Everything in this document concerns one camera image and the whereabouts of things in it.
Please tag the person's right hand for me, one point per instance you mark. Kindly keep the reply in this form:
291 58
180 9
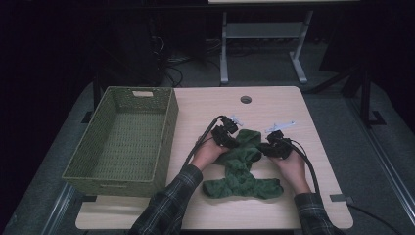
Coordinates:
295 169

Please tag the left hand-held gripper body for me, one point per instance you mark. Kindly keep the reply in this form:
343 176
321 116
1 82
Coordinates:
225 135

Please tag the grey tape strip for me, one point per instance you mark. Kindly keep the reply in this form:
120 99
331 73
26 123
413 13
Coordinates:
339 197

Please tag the green woven basket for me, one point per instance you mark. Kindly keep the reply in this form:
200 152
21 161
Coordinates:
130 137

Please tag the black metal stand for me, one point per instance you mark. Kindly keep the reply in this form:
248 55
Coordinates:
365 94

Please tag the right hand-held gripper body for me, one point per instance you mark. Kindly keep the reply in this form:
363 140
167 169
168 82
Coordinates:
280 147

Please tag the aluminium floor rail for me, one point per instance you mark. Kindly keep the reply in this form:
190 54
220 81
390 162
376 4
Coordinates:
385 163
57 209

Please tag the person's left hand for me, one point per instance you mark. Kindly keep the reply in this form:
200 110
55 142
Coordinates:
207 153

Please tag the dark green cloth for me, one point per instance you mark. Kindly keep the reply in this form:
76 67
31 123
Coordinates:
241 182

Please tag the grey metal table frame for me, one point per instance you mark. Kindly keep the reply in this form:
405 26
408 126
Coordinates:
261 31

